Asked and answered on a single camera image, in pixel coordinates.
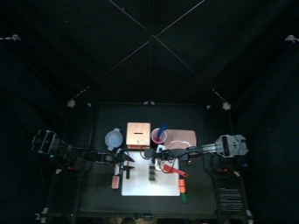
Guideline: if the red plastic cup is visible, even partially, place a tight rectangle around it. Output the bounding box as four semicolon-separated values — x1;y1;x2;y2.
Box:
151;127;168;144

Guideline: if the white cutting board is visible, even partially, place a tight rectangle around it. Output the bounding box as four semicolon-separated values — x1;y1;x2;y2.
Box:
120;150;181;197

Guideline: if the red toy knife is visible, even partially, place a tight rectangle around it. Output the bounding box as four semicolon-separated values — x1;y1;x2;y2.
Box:
163;164;189;179

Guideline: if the orange toy salmon slice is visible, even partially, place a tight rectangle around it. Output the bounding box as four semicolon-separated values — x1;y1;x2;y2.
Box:
111;174;120;190

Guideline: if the orange toy carrot green top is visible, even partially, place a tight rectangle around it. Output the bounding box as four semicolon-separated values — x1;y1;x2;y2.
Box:
177;178;189;205

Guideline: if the blue-grey bowl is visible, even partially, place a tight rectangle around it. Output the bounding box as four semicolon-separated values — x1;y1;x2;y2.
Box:
104;128;125;151

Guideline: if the blue plastic spoon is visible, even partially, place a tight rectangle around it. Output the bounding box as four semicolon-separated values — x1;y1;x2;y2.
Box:
156;124;168;138

